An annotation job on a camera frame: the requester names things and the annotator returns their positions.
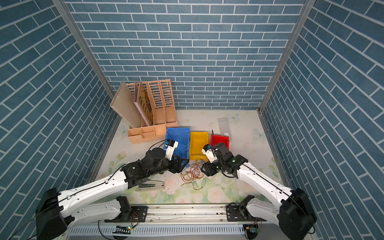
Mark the black grey stapler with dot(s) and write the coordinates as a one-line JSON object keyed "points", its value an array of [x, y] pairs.
{"points": [[150, 185]]}

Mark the blue plastic bin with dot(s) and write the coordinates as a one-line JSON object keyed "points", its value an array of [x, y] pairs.
{"points": [[182, 136]]}

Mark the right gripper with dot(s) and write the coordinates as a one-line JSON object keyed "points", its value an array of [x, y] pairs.
{"points": [[208, 170]]}

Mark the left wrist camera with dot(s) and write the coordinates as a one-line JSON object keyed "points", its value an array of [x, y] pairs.
{"points": [[170, 145]]}

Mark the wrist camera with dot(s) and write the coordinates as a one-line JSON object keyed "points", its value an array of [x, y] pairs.
{"points": [[208, 152], [170, 145]]}

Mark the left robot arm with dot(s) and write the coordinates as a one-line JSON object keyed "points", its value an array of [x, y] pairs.
{"points": [[59, 211]]}

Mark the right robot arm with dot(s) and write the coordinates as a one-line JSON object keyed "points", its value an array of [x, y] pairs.
{"points": [[290, 209]]}

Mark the aluminium mounting rail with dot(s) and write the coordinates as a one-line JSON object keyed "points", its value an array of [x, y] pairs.
{"points": [[170, 221]]}

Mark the beige folder board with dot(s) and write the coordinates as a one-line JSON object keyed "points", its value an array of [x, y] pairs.
{"points": [[123, 105]]}

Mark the pink framed printed board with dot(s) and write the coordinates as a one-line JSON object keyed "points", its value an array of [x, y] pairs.
{"points": [[143, 103]]}

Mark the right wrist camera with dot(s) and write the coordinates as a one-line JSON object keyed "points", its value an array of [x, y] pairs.
{"points": [[208, 152]]}

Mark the peach desk file organizer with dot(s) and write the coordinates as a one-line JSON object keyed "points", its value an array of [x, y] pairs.
{"points": [[164, 111]]}

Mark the red plastic bin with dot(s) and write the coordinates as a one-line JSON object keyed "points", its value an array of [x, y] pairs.
{"points": [[216, 139]]}

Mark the yellow plastic bin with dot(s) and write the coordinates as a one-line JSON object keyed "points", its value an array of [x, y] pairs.
{"points": [[197, 141]]}

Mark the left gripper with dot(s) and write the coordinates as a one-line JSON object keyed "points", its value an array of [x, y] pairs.
{"points": [[179, 168]]}

